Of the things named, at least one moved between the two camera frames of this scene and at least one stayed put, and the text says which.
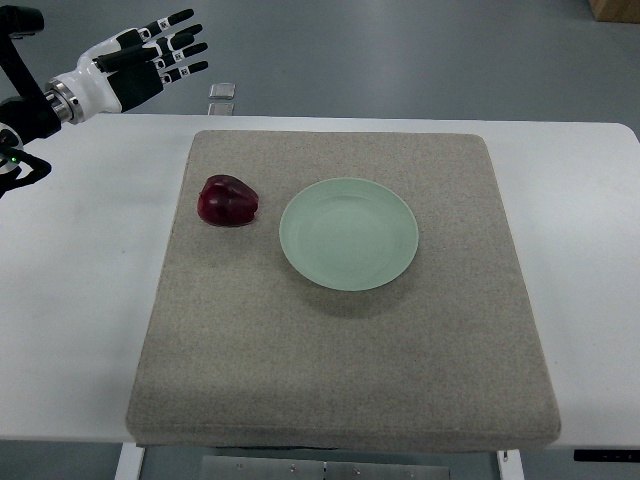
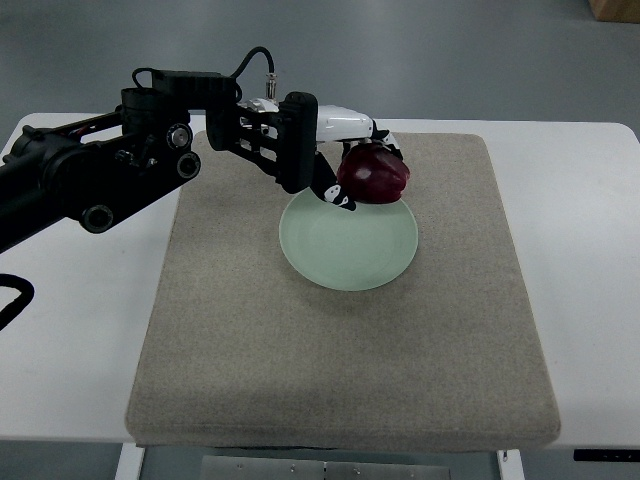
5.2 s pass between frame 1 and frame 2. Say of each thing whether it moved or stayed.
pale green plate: stayed
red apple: moved
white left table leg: stayed
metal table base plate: stayed
